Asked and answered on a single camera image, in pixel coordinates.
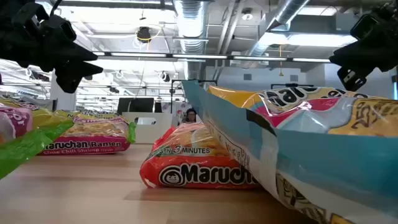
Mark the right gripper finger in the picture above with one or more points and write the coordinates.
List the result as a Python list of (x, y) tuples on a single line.
[(357, 56), (353, 77)]

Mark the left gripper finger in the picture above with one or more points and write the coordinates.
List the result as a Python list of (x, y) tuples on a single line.
[(79, 54), (74, 74)]

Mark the green lime shrimp ramen pack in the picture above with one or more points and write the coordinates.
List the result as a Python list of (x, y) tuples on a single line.
[(87, 146), (18, 149)]

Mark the blue beef ramen pack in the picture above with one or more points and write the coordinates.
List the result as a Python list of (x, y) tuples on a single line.
[(326, 161)]

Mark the orange chicken ramen pack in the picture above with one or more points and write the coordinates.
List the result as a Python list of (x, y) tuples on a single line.
[(192, 174)]

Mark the white column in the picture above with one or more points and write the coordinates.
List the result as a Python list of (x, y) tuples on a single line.
[(63, 101)]

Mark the black ceiling device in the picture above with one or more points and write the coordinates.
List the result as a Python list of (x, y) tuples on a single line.
[(143, 34)]

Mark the black computer monitor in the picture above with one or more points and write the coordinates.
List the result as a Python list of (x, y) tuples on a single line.
[(135, 105)]

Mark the white plastic bin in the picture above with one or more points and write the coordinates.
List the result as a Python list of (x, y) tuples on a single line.
[(146, 132)]

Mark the long ceiling light strip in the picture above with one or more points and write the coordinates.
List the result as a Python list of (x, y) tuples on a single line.
[(199, 56)]

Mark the person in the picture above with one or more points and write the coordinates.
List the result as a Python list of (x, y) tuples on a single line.
[(190, 116)]

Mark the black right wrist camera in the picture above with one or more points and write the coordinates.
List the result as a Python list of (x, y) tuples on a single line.
[(363, 26)]

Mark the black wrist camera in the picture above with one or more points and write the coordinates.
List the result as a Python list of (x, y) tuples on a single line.
[(363, 26), (62, 29)]

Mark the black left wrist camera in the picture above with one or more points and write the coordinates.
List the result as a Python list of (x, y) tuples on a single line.
[(62, 29)]

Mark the black metal rig frame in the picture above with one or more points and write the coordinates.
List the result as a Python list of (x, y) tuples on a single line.
[(292, 85)]

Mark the slanted silver ventilation duct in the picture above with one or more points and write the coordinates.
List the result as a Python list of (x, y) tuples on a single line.
[(289, 12)]

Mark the wide silver ventilation duct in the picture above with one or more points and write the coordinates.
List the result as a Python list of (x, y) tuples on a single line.
[(190, 25)]

